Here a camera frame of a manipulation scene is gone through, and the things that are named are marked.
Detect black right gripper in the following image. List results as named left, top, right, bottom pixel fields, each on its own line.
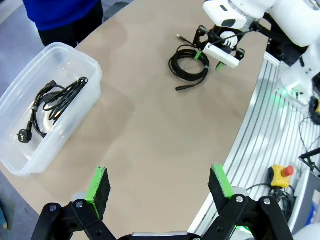
left=193, top=22, right=258, bottom=73

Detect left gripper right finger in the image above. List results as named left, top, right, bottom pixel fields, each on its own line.
left=203, top=163, right=295, bottom=240

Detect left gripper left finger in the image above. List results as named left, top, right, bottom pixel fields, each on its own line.
left=31, top=166, right=118, bottom=240

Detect black USB cable grey tie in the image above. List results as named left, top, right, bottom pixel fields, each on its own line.
left=168, top=34, right=212, bottom=91

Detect large black power cable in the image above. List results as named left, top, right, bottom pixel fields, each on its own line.
left=16, top=98, right=51, bottom=145

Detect small black power cable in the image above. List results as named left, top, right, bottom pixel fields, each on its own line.
left=33, top=79, right=66, bottom=118

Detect yellow emergency stop button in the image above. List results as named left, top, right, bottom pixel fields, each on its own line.
left=268, top=164, right=295, bottom=188

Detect clear plastic storage box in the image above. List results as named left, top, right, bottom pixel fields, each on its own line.
left=0, top=41, right=103, bottom=177

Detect person in blue hoodie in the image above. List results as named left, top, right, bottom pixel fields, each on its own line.
left=22, top=0, right=105, bottom=48

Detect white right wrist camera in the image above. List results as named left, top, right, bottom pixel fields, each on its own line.
left=202, top=31, right=240, bottom=69

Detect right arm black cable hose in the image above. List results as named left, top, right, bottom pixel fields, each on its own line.
left=259, top=12, right=308, bottom=67

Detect slotted aluminium base frame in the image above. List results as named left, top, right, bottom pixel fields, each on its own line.
left=187, top=53, right=320, bottom=236

